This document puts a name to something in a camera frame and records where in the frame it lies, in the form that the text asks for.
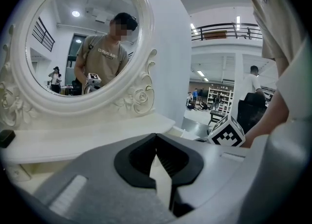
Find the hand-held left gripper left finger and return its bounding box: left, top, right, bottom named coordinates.
left=33, top=133, right=176, bottom=224

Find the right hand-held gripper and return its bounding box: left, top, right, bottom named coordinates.
left=208, top=114, right=246, bottom=148

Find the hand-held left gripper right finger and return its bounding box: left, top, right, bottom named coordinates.
left=156, top=133, right=251, bottom=218

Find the person's right forearm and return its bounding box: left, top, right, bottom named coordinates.
left=243, top=88, right=291, bottom=148

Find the white dressing table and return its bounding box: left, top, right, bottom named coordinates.
left=0, top=114, right=176, bottom=194

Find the black stool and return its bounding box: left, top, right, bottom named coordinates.
left=208, top=109, right=229, bottom=126

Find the black office chair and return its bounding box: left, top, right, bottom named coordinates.
left=237, top=92, right=268, bottom=135

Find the white shelf rack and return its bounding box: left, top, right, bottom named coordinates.
left=206, top=87, right=234, bottom=114

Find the group of seated people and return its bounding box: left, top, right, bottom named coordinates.
left=186, top=87, right=208, bottom=112

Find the white ornate oval mirror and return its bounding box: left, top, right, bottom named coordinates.
left=0, top=0, right=158, bottom=131

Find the small black box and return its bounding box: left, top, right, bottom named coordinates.
left=0, top=129, right=16, bottom=148

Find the white pillar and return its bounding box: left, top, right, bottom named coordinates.
left=136, top=0, right=194, bottom=131

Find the black balcony railing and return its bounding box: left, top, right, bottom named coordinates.
left=191, top=22, right=263, bottom=42

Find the person's beige t-shirt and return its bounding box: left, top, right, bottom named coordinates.
left=240, top=0, right=308, bottom=64

